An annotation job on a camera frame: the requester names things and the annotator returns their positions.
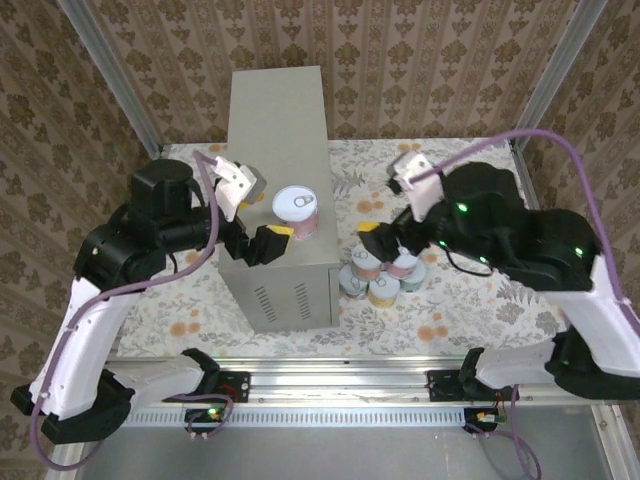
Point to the floral tablecloth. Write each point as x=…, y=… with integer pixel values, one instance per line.
x=400, y=325

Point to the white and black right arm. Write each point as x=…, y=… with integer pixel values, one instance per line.
x=590, y=320

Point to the aluminium table side rail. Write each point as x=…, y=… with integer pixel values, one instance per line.
x=156, y=152
x=522, y=160

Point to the aluminium frame post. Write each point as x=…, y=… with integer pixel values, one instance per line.
x=556, y=75
x=119, y=85

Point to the pink-labelled tin can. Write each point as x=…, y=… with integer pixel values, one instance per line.
x=400, y=271
x=295, y=202

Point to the grey metal panel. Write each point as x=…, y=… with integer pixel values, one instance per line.
x=325, y=455

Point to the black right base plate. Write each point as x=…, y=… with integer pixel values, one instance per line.
x=440, y=385

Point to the yellow-labelled tin can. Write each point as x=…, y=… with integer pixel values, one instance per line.
x=384, y=290

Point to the orange-labelled tin can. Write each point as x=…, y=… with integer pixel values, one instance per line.
x=367, y=271

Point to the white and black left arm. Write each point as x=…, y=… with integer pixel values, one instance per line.
x=75, y=340

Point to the short aluminium corner rail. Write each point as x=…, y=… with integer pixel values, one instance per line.
x=607, y=440

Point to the small circuit board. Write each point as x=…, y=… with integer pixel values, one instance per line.
x=200, y=415
x=475, y=416

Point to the grey metal cabinet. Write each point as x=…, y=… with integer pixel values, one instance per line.
x=280, y=150

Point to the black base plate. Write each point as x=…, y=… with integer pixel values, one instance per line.
x=240, y=385
x=440, y=385

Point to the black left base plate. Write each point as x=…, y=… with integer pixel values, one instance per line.
x=240, y=385

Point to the long aluminium base rail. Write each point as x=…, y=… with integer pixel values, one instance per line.
x=340, y=385

